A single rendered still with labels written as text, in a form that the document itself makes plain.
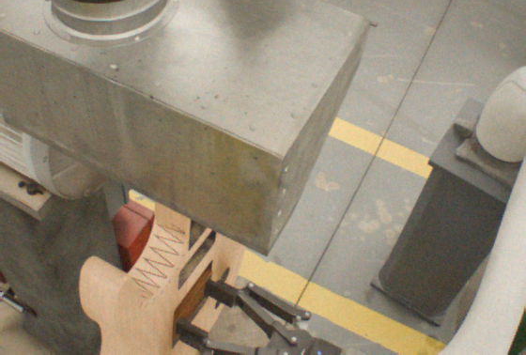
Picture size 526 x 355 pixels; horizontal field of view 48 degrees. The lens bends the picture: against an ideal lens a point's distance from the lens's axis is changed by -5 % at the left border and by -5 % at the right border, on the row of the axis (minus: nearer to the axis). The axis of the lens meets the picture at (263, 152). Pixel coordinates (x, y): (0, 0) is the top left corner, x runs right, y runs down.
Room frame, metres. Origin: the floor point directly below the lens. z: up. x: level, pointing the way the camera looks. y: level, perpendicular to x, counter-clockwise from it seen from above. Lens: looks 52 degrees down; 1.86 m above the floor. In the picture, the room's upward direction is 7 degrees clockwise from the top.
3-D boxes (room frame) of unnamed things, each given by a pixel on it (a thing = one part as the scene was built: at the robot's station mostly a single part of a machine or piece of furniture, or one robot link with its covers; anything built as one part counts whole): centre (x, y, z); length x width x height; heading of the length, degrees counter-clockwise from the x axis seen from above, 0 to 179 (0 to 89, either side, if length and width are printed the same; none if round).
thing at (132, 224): (0.75, 0.37, 0.49); 0.25 x 0.12 x 0.37; 68
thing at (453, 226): (1.00, -0.59, 0.35); 0.28 x 0.28 x 0.70; 61
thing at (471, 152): (1.01, -0.57, 0.73); 0.22 x 0.18 x 0.06; 61
